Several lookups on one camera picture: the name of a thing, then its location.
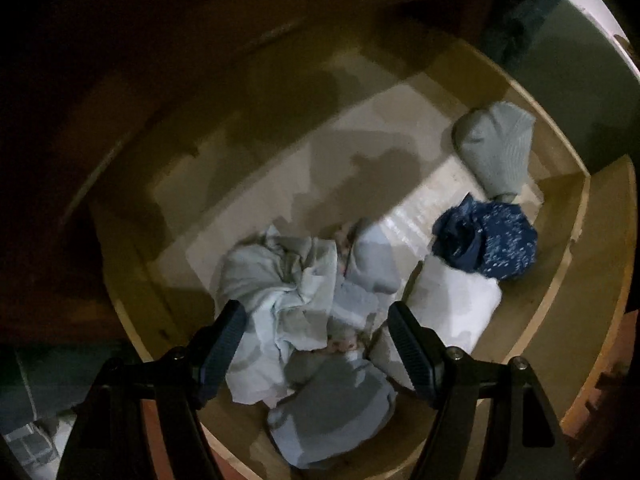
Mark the pink patterned underwear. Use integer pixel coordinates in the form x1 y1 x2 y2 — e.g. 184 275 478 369
325 330 371 356

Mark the blue checked cloth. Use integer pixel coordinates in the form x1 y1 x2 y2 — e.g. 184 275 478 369
480 0 571 76

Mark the navy speckled underwear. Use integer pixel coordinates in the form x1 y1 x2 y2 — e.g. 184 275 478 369
431 194 539 281

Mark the grey ribbed underwear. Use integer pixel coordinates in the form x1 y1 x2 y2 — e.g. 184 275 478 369
452 101 538 203

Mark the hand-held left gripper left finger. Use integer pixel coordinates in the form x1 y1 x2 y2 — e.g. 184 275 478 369
55 299 248 480

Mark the white drawer liner paper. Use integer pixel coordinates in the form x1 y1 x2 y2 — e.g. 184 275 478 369
150 60 546 341

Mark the light blue underwear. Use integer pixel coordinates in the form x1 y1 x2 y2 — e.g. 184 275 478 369
267 350 398 471

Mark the white underwear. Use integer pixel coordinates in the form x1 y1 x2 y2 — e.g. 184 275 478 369
370 255 503 391

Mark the wooden nightstand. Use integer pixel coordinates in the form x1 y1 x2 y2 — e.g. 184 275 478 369
0 0 501 346

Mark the grey bed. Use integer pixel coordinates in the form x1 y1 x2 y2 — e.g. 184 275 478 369
500 0 640 171

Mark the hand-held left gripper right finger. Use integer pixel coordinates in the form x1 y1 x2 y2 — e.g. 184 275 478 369
387 302 576 480

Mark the pale underwear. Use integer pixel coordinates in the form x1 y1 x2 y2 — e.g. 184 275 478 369
210 225 341 408

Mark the grey plaid cloth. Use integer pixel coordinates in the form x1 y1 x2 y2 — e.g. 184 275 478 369
0 345 81 471

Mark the wooden drawer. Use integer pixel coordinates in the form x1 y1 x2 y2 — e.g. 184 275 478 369
87 35 638 480

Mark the grey-blue underwear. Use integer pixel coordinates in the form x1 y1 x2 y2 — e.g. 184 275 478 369
345 220 401 296

